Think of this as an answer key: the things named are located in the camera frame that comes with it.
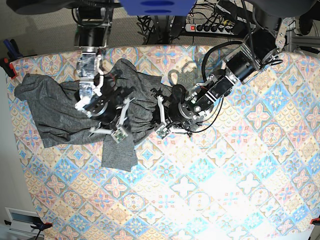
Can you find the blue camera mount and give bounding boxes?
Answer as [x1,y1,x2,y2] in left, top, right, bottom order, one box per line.
[119,0,196,16]

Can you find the patterned tablecloth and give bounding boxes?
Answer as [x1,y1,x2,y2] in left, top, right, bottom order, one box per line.
[6,51,320,240]

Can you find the power strip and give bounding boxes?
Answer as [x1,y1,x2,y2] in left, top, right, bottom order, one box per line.
[184,23,234,35]

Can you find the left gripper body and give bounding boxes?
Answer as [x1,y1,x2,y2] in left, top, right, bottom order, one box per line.
[155,85,216,139]

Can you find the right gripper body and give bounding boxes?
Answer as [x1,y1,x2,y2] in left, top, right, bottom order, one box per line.
[75,87,135,143]

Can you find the grey t-shirt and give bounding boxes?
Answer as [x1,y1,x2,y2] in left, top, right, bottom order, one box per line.
[14,58,171,172]

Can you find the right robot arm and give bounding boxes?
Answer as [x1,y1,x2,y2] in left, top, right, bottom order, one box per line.
[71,0,134,143]

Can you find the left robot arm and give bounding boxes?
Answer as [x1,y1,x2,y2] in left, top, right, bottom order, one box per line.
[155,0,297,139]

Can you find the red black clamp left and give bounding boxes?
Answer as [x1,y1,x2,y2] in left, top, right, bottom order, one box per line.
[0,39,20,79]

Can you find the red clamp bottom left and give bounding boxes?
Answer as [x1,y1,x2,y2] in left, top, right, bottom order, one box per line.
[30,222,53,232]

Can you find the red clamp bottom right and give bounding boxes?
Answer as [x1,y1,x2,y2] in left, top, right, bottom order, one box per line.
[310,216,320,226]

